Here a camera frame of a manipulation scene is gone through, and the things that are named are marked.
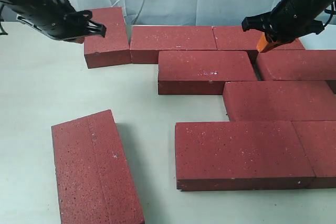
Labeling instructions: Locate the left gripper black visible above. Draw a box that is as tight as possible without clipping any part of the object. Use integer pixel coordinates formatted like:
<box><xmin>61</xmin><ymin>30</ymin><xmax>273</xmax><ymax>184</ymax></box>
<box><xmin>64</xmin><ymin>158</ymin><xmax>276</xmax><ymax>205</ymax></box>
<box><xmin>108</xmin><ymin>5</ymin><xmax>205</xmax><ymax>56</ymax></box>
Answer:
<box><xmin>15</xmin><ymin>0</ymin><xmax>106</xmax><ymax>43</ymax></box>

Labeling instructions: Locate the right third row red brick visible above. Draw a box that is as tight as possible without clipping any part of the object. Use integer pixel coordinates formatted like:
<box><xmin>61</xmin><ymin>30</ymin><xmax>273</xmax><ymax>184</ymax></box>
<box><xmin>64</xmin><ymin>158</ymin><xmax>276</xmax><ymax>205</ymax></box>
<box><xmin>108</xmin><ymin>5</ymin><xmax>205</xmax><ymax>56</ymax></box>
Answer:
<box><xmin>223</xmin><ymin>81</ymin><xmax>335</xmax><ymax>121</ymax></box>

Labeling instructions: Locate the back row right red brick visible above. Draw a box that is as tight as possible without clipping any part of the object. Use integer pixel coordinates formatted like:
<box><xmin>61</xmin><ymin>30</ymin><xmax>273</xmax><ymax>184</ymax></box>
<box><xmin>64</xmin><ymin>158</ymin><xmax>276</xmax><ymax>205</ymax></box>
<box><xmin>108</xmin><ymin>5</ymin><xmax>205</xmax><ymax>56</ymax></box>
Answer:
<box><xmin>212</xmin><ymin>26</ymin><xmax>306</xmax><ymax>51</ymax></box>

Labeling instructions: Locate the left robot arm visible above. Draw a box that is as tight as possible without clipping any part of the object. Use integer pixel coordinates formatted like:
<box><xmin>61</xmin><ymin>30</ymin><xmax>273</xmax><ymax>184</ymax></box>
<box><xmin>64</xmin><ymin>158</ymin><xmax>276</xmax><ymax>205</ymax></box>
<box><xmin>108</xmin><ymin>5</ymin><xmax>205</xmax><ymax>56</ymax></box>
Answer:
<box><xmin>1</xmin><ymin>0</ymin><xmax>107</xmax><ymax>43</ymax></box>

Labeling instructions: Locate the right second row red brick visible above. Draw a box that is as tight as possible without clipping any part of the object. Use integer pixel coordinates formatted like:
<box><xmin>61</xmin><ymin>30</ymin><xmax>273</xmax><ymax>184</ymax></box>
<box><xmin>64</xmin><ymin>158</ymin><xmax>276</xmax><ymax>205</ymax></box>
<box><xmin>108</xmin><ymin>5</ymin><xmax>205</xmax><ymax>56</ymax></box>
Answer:
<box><xmin>256</xmin><ymin>50</ymin><xmax>335</xmax><ymax>92</ymax></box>

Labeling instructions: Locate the long red brick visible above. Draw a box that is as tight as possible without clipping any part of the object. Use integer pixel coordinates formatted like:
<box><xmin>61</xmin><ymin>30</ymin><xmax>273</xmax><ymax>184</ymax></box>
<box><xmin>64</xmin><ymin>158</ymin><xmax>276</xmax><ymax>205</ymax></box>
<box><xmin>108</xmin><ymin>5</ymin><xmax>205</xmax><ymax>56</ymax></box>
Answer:
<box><xmin>51</xmin><ymin>110</ymin><xmax>145</xmax><ymax>223</ymax></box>

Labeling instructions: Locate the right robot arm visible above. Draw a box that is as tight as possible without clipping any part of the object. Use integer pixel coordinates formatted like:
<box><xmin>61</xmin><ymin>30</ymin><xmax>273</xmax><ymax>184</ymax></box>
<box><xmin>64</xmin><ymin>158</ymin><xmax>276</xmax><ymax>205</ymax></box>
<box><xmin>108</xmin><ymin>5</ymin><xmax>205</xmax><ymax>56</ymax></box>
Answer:
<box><xmin>241</xmin><ymin>0</ymin><xmax>335</xmax><ymax>52</ymax></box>

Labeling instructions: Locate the front large red brick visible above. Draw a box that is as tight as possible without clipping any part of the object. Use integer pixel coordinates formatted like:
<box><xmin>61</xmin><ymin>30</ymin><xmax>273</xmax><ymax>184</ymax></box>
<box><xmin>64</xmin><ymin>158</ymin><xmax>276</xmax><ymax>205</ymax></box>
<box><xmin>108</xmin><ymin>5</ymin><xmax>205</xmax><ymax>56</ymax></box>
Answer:
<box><xmin>175</xmin><ymin>121</ymin><xmax>315</xmax><ymax>191</ymax></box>

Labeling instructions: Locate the front right edge red brick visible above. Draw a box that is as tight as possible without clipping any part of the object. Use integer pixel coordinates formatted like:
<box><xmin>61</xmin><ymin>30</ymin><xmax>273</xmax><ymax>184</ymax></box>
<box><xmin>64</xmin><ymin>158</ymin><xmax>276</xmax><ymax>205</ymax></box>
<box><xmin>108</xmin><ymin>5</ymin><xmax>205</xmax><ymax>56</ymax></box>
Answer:
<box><xmin>292</xmin><ymin>121</ymin><xmax>335</xmax><ymax>189</ymax></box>

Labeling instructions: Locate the red brick with white scratches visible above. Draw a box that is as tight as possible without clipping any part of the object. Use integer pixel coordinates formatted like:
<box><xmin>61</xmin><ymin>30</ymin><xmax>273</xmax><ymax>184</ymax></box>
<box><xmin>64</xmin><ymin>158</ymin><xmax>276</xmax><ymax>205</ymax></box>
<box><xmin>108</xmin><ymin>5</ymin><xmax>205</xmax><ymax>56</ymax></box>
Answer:
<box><xmin>157</xmin><ymin>50</ymin><xmax>257</xmax><ymax>95</ymax></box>

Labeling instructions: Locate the back row left red brick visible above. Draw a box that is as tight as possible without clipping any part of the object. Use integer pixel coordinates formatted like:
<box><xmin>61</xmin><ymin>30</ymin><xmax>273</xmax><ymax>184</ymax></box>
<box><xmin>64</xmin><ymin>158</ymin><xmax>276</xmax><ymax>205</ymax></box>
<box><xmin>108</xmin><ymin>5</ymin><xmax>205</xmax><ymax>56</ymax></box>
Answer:
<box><xmin>130</xmin><ymin>26</ymin><xmax>217</xmax><ymax>64</ymax></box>

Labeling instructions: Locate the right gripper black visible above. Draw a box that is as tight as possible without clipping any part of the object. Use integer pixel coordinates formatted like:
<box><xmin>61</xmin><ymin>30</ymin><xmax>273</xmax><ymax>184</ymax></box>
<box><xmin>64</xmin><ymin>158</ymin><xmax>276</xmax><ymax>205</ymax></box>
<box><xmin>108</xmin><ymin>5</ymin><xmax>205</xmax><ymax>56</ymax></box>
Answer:
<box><xmin>241</xmin><ymin>0</ymin><xmax>324</xmax><ymax>53</ymax></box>

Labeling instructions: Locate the angled red brick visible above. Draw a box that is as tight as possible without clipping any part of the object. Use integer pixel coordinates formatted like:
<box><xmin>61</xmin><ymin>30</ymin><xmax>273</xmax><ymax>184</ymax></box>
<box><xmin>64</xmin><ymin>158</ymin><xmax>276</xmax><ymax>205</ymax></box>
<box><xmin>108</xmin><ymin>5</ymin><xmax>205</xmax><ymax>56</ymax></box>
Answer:
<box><xmin>84</xmin><ymin>7</ymin><xmax>131</xmax><ymax>69</ymax></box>

